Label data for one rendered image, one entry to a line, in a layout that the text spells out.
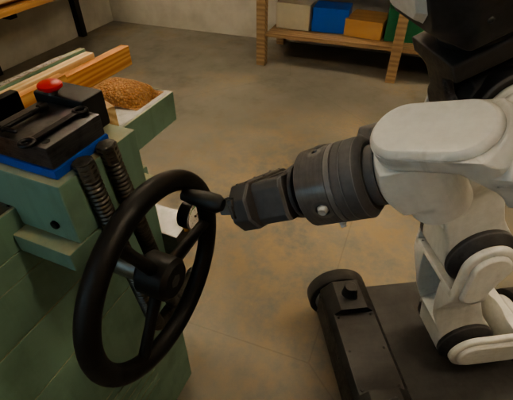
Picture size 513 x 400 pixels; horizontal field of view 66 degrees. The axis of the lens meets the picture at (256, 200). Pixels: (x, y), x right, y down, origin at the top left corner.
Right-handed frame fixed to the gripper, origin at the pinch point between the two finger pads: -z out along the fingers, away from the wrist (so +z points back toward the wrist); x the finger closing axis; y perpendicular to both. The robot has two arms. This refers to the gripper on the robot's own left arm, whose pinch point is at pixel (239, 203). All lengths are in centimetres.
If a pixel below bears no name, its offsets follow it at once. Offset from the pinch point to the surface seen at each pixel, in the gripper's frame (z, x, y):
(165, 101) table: -21.9, 15.4, 19.4
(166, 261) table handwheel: -8.1, -7.7, -4.3
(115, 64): -34.0, 17.3, 31.0
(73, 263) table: -15.4, -15.3, -0.8
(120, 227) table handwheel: -3.4, -15.8, 2.4
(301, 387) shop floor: -37, 50, -68
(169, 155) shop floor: -131, 119, 17
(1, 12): -221, 107, 134
